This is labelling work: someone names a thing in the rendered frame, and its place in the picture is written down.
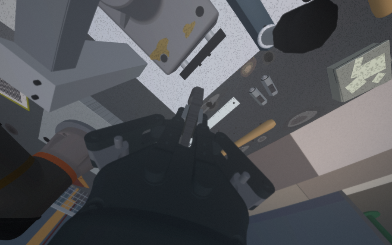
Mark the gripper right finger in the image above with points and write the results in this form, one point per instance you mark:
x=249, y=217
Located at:
x=247, y=170

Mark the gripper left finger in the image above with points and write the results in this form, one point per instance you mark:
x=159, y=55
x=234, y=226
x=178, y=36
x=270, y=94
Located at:
x=131, y=132

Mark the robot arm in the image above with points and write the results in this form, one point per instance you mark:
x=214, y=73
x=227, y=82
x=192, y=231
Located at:
x=12, y=170

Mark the grey rust-stained casting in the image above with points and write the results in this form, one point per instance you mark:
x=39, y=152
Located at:
x=168, y=27

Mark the steel ruler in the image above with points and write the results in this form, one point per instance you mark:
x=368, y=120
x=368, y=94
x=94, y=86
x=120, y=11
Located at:
x=224, y=111

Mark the small grey cylinder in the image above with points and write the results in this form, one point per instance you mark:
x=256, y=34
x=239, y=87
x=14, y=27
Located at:
x=269, y=85
x=257, y=96

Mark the silver stud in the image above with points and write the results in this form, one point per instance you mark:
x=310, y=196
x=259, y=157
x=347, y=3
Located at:
x=209, y=36
x=185, y=64

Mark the coloured grid chart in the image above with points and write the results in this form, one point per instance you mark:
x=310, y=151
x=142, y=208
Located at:
x=71, y=200

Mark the grey fixture block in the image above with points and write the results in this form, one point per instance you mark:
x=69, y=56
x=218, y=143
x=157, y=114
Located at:
x=63, y=51

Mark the beige cabinet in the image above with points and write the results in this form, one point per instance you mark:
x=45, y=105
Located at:
x=359, y=136

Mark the green curved object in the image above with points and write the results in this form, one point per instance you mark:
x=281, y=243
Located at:
x=381, y=226

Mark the grey box with cream patches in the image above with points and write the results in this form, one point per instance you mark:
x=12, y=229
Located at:
x=362, y=73

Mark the blue-grey tube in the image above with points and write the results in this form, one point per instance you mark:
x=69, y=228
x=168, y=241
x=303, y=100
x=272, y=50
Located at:
x=250, y=17

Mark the black faceted lump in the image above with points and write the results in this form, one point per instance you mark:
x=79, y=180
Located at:
x=304, y=27

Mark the tan wooden cylinder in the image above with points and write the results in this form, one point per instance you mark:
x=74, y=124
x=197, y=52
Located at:
x=382, y=6

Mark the white speckled base plate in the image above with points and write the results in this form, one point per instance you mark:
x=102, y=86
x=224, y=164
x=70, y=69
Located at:
x=233, y=61

